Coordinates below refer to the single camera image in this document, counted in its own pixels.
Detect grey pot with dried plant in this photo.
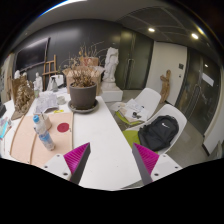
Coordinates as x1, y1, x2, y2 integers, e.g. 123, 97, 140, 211
63, 43, 101, 110

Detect wooden easel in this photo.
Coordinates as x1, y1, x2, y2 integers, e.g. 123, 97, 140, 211
42, 54, 59, 91

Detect white blue-capped drink bottle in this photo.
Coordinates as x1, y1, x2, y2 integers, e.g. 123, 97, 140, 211
32, 114, 56, 152

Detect cardboard box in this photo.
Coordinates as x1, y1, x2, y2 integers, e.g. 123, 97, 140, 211
62, 56, 104, 96

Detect white chair with backpack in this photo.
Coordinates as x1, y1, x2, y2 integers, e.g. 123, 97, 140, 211
122, 103, 188, 156

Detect white chair with papers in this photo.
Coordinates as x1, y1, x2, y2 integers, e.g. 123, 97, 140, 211
114, 87, 162, 128

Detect grey plant saucer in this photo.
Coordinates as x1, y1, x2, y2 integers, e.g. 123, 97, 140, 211
67, 98, 100, 114

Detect flat round red coaster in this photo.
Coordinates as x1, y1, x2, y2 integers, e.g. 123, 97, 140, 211
56, 122, 71, 133

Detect stack of papers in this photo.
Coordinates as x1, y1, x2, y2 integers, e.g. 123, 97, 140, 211
116, 98, 151, 123

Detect golden carved sculpture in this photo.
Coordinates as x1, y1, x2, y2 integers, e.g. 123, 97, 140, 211
10, 75, 36, 121

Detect black backpack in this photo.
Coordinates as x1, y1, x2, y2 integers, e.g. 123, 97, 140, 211
137, 114, 180, 153

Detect empty white chair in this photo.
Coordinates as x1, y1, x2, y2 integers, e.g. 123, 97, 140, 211
46, 74, 64, 92

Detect colourful book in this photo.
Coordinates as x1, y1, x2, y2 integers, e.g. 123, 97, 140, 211
0, 116, 13, 139

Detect light plywood panel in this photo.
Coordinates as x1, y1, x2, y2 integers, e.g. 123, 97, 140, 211
29, 111, 75, 168
9, 114, 38, 164

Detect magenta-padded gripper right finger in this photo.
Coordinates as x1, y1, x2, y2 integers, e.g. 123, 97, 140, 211
132, 143, 183, 186

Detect small white statuette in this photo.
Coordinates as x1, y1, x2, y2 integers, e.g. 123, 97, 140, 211
33, 72, 44, 94

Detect white stone statue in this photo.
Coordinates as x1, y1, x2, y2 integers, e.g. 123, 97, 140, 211
99, 46, 124, 103

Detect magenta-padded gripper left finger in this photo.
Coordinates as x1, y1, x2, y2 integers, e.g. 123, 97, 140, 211
42, 142, 92, 185

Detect black wall screen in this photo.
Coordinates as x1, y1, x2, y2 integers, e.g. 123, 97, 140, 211
14, 37, 50, 71

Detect wrapped newspaper bundle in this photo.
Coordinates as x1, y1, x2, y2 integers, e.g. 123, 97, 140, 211
34, 90, 60, 114

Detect white mug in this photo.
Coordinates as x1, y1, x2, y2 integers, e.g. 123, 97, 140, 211
39, 112, 53, 131

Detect carved wooden figure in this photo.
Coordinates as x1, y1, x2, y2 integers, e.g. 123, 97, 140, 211
159, 69, 172, 104

